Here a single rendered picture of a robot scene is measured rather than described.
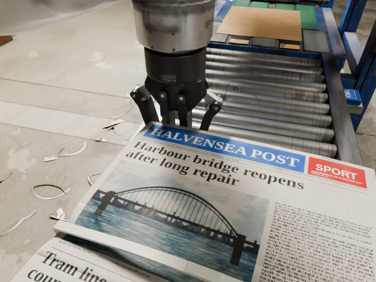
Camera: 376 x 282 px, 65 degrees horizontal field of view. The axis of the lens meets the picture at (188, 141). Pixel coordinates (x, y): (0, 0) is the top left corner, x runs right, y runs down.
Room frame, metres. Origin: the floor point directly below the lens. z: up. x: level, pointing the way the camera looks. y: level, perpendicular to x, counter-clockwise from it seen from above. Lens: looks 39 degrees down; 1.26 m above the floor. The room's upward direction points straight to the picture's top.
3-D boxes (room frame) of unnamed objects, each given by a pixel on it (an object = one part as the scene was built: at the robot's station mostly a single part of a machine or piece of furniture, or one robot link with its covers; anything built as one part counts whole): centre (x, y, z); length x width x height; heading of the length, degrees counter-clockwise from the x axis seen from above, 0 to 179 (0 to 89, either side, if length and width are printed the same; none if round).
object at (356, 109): (0.92, -0.57, 0.69); 0.10 x 0.10 x 0.03; 74
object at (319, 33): (1.52, -0.41, 0.75); 0.70 x 0.65 x 0.10; 164
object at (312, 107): (0.79, -0.20, 0.77); 0.47 x 0.05 x 0.05; 74
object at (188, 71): (0.34, 0.02, 1.09); 0.08 x 0.07 x 0.09; 74
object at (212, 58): (1.04, -0.27, 0.77); 0.47 x 0.05 x 0.05; 74
